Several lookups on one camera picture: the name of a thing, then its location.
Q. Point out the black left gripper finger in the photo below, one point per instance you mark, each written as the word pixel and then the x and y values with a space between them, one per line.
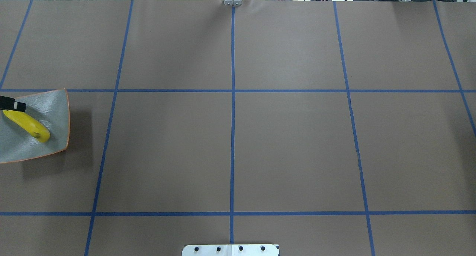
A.
pixel 10 104

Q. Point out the blue square ceramic plate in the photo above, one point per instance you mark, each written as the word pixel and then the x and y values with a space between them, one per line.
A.
pixel 50 108

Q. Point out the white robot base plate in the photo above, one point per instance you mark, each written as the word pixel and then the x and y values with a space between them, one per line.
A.
pixel 231 250

